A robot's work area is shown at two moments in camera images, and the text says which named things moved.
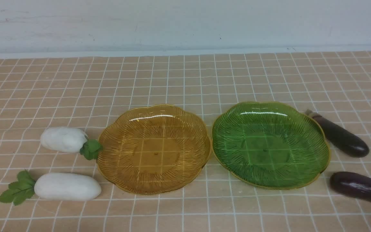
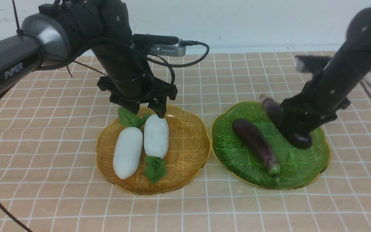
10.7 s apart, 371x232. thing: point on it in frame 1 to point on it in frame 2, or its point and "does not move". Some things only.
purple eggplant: (341, 139) to (274, 109)
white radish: (70, 140) to (156, 143)
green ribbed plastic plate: (270, 145) does not move
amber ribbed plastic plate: (154, 149) does not move
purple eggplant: (361, 187) to (257, 146)
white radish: (51, 186) to (128, 145)
